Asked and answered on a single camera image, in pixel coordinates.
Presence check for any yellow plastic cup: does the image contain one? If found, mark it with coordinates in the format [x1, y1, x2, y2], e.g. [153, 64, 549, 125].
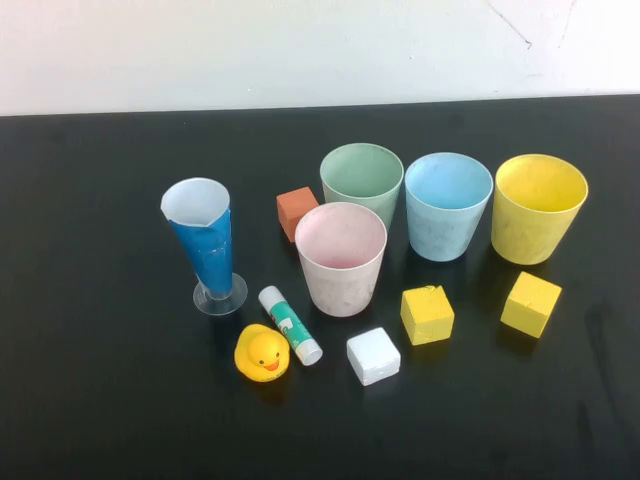
[490, 153, 590, 266]

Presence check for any yellow cube block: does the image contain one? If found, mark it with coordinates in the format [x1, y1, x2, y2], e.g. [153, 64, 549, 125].
[499, 270, 563, 341]

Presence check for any pink plastic cup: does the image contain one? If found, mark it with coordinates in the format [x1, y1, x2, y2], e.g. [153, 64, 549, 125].
[294, 201, 389, 318]

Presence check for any yellow cube block chipped corner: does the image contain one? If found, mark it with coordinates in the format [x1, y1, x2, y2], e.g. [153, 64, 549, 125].
[399, 285, 456, 347]

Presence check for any blue taped conical measuring glass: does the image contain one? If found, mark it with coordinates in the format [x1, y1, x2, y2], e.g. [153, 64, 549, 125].
[159, 176, 249, 317]

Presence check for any green plastic cup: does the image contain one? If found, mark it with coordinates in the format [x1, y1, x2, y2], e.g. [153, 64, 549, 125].
[319, 142, 405, 234]

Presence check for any orange cube block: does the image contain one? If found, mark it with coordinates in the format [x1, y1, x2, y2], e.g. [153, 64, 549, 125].
[275, 186, 320, 244]

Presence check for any white cube block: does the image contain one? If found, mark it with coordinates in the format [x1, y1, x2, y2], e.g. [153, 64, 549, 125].
[345, 326, 402, 387]

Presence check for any light blue plastic cup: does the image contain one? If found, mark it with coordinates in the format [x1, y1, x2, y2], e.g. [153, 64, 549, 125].
[404, 151, 495, 262]

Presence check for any white green glue stick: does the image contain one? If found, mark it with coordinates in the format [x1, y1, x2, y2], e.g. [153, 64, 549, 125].
[257, 285, 324, 367]

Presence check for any yellow rubber duck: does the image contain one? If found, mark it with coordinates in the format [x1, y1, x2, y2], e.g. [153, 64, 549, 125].
[233, 323, 291, 384]

